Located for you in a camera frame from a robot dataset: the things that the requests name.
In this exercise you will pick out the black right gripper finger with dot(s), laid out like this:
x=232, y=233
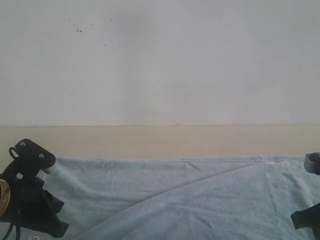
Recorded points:
x=308, y=218

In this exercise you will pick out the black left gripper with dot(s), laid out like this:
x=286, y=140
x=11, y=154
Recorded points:
x=33, y=207

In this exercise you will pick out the light blue fleece towel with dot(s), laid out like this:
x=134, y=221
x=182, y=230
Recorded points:
x=246, y=198

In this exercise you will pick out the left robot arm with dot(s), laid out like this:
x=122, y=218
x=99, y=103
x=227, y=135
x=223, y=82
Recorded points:
x=4, y=198

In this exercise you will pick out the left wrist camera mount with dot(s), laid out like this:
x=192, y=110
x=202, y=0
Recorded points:
x=28, y=159

